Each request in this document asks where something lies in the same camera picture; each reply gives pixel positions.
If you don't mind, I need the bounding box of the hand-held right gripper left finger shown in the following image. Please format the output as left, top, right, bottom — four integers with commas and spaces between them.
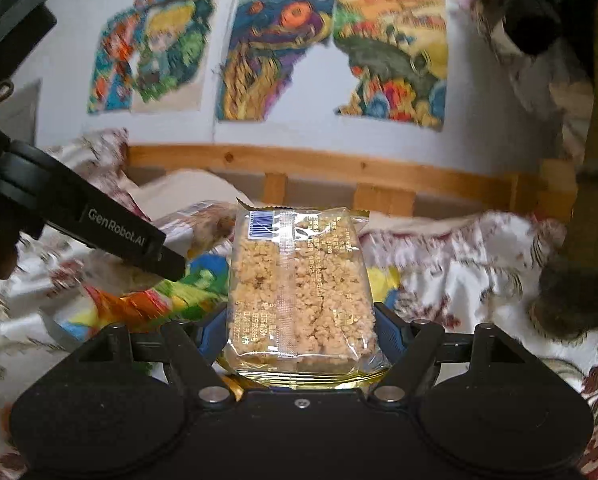
76, 309, 240, 404

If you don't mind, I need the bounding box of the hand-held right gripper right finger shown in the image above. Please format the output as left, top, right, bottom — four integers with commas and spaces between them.
369, 302, 526, 403

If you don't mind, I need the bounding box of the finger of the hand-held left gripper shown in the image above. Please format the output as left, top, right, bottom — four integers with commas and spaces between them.
151, 241, 188, 282

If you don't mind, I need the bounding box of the clear rice crisp packet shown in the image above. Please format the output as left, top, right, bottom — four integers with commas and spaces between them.
218, 197, 394, 392

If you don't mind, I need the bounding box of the brown snack packet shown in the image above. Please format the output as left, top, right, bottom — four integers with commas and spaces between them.
150, 199, 239, 262

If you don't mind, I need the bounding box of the colourful drawing sheet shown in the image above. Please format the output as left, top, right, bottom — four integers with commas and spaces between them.
53, 254, 401, 343

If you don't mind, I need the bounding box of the cream cloth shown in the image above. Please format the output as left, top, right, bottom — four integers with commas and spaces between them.
128, 167, 262, 213

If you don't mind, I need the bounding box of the floral printed blanket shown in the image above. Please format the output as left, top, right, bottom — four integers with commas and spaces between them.
0, 129, 598, 480

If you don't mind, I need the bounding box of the white patterned cloth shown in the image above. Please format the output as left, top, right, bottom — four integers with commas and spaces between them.
472, 0, 596, 173

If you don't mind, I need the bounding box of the grey wall hatch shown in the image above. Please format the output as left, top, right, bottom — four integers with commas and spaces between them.
3, 79, 44, 147

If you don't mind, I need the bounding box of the blue climbing girl wall drawing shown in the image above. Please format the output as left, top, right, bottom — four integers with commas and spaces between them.
86, 10, 148, 117

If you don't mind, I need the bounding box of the wooden bed rail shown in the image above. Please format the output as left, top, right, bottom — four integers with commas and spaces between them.
125, 142, 577, 223

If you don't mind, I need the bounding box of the blond child wall drawing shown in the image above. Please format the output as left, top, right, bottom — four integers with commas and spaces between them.
130, 0, 216, 114

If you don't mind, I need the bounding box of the swirly night sky wall drawing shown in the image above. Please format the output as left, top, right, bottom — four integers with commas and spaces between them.
216, 0, 338, 124

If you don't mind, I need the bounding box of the landscape wall drawing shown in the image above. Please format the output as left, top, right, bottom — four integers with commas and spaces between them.
332, 0, 451, 134

